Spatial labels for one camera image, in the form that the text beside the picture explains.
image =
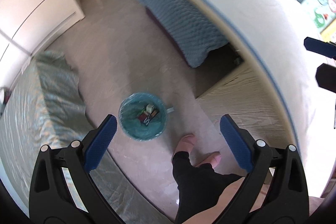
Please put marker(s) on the pink slipper left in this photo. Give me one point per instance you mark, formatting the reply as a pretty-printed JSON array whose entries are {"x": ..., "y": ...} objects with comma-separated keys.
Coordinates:
[{"x": 186, "y": 144}]

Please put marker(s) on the white wardrobe with music decals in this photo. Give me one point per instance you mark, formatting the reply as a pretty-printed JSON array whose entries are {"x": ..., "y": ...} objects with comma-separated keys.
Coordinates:
[{"x": 27, "y": 27}]

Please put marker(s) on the pink slipper right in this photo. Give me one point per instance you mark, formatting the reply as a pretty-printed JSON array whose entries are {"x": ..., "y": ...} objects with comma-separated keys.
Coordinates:
[{"x": 214, "y": 160}]

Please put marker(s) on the grey-green satin bed cover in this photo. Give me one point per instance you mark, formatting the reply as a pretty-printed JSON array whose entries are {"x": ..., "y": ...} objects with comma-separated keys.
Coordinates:
[{"x": 45, "y": 107}]

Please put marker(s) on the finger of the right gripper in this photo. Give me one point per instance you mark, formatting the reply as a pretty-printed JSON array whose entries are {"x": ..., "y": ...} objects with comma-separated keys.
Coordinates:
[
  {"x": 326, "y": 77},
  {"x": 327, "y": 49}
]

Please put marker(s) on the blue quilted bench cover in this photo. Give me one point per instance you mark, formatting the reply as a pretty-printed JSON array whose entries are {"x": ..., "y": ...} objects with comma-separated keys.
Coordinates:
[{"x": 193, "y": 33}]

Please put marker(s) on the person's black trouser leg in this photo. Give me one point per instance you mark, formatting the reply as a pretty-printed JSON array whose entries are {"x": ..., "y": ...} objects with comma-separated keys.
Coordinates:
[{"x": 199, "y": 186}]

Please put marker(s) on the green children's book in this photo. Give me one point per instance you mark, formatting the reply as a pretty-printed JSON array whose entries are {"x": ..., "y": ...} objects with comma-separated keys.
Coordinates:
[{"x": 323, "y": 13}]

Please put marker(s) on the white blue-trimmed table cloth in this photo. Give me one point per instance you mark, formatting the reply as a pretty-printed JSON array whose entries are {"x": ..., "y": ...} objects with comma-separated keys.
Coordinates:
[{"x": 274, "y": 94}]

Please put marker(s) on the teal lined trash bin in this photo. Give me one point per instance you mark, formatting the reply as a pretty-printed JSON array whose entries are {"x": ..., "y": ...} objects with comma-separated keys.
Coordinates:
[{"x": 143, "y": 116}]

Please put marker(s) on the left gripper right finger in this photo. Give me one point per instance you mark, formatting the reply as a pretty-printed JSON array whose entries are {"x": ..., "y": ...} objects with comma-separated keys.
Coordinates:
[{"x": 274, "y": 190}]

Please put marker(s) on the pink slipper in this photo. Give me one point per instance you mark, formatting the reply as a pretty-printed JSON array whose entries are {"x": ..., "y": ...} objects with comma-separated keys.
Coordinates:
[
  {"x": 186, "y": 144},
  {"x": 214, "y": 160}
]

